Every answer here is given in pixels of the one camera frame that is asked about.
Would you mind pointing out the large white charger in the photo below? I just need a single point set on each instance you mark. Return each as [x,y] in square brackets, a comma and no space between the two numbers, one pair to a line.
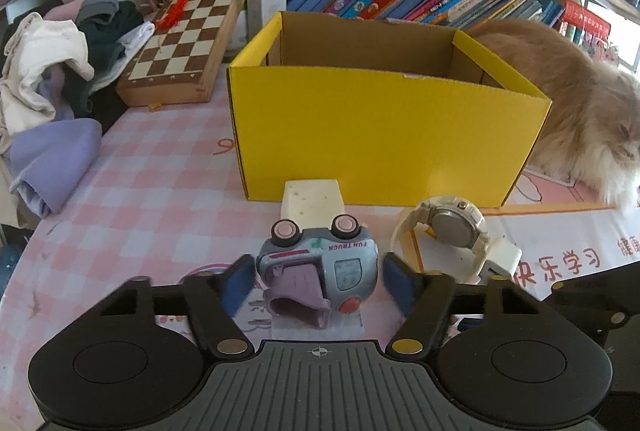
[257,323]

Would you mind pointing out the red tassel ornament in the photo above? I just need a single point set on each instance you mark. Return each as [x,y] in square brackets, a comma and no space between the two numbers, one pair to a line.
[172,15]

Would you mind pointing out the yellow cardboard box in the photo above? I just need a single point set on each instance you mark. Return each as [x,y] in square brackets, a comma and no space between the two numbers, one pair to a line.
[395,112]

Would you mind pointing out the orange fluffy cat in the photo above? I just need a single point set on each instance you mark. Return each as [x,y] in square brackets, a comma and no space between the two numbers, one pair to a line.
[591,134]

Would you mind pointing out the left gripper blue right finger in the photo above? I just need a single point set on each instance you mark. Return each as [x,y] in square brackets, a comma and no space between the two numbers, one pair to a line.
[423,300]

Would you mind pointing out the cream eraser block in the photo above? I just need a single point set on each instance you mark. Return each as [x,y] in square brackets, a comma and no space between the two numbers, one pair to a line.
[312,204]

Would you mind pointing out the red book box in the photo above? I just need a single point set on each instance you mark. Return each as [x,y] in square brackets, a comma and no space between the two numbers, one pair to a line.
[581,26]

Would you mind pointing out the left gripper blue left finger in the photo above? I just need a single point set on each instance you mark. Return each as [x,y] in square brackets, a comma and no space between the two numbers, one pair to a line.
[213,300]

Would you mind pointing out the pile of clothes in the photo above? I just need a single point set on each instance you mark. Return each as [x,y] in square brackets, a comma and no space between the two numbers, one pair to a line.
[54,59]

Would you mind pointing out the wooden chess board box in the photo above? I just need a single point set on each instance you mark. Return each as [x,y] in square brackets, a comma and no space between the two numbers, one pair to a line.
[179,65]

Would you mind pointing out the blue toy truck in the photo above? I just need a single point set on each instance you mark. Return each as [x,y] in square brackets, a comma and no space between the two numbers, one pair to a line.
[312,274]

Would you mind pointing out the pink checkered tablecloth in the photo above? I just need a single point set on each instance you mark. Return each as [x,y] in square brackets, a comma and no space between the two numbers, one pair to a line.
[164,199]

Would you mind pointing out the small white charger cube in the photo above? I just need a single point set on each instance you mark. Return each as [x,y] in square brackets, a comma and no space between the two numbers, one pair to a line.
[501,259]

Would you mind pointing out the cream wrist watch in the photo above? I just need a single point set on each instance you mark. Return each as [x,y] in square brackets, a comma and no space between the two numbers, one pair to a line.
[457,222]

